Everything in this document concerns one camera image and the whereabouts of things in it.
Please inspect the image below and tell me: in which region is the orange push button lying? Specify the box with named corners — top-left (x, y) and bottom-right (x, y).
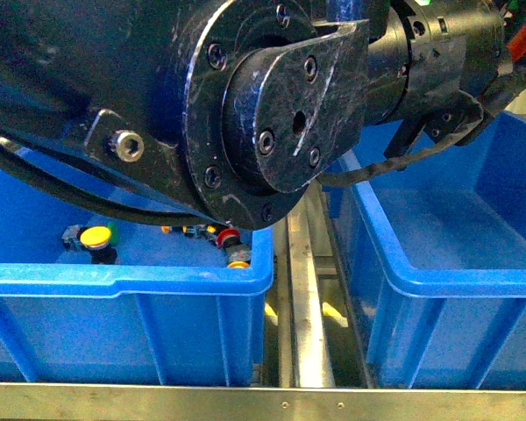
top-left (160, 225), bottom-right (217, 239)

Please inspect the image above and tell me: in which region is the yellow mushroom push button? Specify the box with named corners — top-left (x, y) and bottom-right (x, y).
top-left (80, 225), bottom-right (117, 265)

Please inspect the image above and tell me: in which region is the black cable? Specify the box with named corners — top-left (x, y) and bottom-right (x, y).
top-left (317, 65), bottom-right (526, 188)

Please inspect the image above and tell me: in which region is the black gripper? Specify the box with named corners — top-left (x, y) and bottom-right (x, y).
top-left (367, 1), bottom-right (504, 142)

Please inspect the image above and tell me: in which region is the yellow push button at corner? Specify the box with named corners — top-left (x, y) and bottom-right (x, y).
top-left (228, 260), bottom-right (251, 268)

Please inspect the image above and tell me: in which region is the right blue plastic bin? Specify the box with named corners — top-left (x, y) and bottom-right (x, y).
top-left (328, 112), bottom-right (526, 390)

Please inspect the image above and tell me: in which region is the left blue plastic bin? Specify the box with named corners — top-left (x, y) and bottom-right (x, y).
top-left (0, 171), bottom-right (274, 387)

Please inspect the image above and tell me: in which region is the blue plastic bin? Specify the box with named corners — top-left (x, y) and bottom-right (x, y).
top-left (328, 112), bottom-right (526, 390)
top-left (0, 171), bottom-right (274, 387)

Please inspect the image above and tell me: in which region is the green push button lying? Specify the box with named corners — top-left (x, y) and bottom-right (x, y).
top-left (61, 221), bottom-right (120, 251)

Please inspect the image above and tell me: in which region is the front metal shelf bar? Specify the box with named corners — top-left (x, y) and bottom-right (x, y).
top-left (0, 383), bottom-right (526, 420)

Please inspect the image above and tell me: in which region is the metal centre rail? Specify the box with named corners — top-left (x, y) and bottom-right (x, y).
top-left (286, 199), bottom-right (335, 389)

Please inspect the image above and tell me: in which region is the red push button lying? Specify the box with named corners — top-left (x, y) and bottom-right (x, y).
top-left (217, 228), bottom-right (252, 262)

